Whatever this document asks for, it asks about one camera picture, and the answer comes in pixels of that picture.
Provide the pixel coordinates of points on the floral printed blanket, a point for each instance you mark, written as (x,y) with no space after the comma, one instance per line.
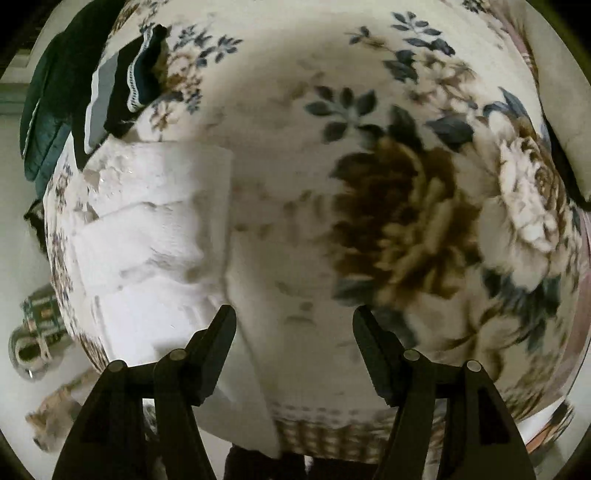
(369,184)

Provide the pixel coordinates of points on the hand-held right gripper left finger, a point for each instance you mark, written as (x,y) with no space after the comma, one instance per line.
(218,350)

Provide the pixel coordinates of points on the dark green garment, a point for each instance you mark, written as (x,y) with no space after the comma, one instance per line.
(48,106)

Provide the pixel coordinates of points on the beige pillow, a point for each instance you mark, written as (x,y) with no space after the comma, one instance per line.
(561,106)

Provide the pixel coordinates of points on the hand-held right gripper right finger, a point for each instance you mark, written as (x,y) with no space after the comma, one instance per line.
(369,350)

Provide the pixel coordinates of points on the white towel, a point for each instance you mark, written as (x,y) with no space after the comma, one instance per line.
(152,240)

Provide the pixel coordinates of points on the grey folded garment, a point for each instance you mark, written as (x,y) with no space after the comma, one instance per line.
(99,104)

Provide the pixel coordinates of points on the tan furry slipper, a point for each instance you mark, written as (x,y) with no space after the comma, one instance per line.
(55,417)

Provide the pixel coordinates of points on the green patterned slipper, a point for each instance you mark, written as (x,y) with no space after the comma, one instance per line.
(39,323)

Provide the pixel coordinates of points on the black garment with white trim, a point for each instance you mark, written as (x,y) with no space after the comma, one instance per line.
(134,74)

